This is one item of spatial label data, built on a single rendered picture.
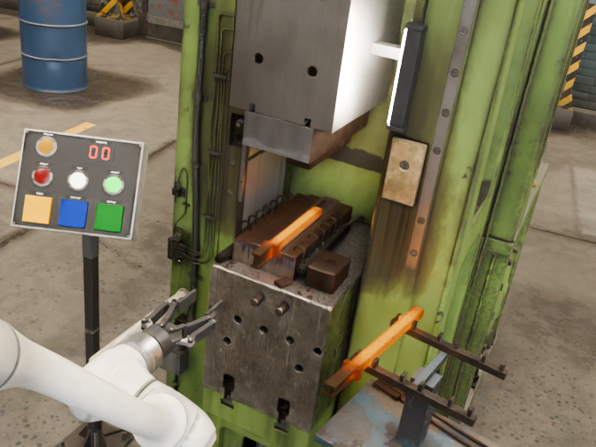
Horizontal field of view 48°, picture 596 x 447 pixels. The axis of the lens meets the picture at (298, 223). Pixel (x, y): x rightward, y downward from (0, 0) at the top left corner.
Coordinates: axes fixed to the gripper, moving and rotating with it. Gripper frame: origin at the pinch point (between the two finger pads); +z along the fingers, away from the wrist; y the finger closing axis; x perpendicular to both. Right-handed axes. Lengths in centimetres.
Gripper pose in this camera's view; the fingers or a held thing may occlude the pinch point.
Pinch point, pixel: (201, 304)
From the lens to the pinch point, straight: 160.6
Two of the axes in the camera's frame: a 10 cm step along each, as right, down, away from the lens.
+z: 4.4, -3.5, 8.3
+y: 8.9, 2.9, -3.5
